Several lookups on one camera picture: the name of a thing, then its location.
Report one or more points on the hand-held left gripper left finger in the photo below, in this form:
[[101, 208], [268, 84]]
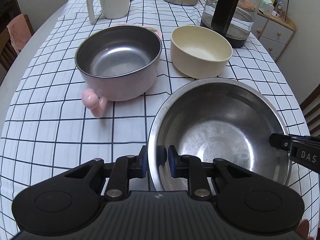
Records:
[[143, 161]]

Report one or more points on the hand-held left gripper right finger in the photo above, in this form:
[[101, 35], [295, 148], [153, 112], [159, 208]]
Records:
[[172, 161]]

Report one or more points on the white lidded mug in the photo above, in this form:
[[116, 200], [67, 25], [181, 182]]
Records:
[[115, 2]]

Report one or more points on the wooden slat-back chair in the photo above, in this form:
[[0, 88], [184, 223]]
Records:
[[313, 110]]

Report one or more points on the grey drawer cabinet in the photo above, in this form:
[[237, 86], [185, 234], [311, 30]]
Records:
[[272, 37]]

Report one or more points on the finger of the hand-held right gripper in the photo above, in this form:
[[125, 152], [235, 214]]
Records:
[[305, 139], [280, 141]]

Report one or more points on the white checkered tablecloth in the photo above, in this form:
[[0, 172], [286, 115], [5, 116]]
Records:
[[50, 105]]

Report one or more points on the person's right hand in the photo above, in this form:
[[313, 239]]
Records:
[[303, 230]]

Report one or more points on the wide steel bowl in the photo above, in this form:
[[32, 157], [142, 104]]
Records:
[[220, 120]]

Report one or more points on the glass electric kettle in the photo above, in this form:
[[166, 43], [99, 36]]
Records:
[[225, 10]]

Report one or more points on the dark wooden chair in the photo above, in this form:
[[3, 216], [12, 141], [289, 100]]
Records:
[[5, 55]]

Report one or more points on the cream bowl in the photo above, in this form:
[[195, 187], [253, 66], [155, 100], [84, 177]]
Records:
[[200, 63]]

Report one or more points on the thin black stick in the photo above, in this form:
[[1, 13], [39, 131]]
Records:
[[287, 7]]

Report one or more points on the tissue box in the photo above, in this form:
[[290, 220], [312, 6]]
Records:
[[265, 5]]

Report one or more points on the pink towel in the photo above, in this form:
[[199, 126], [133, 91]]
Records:
[[20, 30]]

